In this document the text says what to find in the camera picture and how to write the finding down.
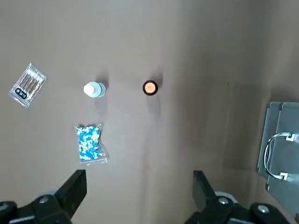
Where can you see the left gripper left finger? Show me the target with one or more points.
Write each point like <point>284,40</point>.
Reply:
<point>46,207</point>

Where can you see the silver aluminium medicine case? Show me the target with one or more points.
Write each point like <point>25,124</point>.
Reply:
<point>287,116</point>

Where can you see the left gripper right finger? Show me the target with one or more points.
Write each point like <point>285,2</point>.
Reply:
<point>210,210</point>

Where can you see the blue white capsule bag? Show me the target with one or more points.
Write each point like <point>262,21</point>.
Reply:
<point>90,144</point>

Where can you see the clear brown swab stick packet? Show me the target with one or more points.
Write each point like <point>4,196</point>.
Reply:
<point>27,84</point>

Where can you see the white plastic bottle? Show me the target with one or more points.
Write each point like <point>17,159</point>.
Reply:
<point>94,89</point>

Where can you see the brown bottle orange cap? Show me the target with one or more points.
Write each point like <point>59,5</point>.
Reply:
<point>150,87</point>

